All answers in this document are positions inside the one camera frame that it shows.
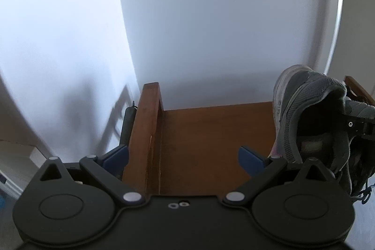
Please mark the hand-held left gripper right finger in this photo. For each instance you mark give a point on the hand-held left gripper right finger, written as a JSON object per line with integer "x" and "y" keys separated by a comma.
{"x": 249, "y": 160}

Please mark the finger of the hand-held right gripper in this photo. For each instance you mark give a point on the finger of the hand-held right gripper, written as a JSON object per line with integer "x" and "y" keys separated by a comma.
{"x": 356, "y": 124}

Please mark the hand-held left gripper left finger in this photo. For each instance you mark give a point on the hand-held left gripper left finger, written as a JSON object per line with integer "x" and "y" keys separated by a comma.
{"x": 115, "y": 159}

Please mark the wooden shoe rack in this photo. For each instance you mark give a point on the wooden shoe rack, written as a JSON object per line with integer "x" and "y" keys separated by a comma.
{"x": 205, "y": 135}

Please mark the grey sneaker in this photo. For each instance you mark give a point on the grey sneaker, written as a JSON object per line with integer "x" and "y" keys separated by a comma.
{"x": 293, "y": 109}

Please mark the black umbrella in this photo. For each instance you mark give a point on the black umbrella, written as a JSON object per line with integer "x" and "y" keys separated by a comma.
{"x": 128, "y": 124}

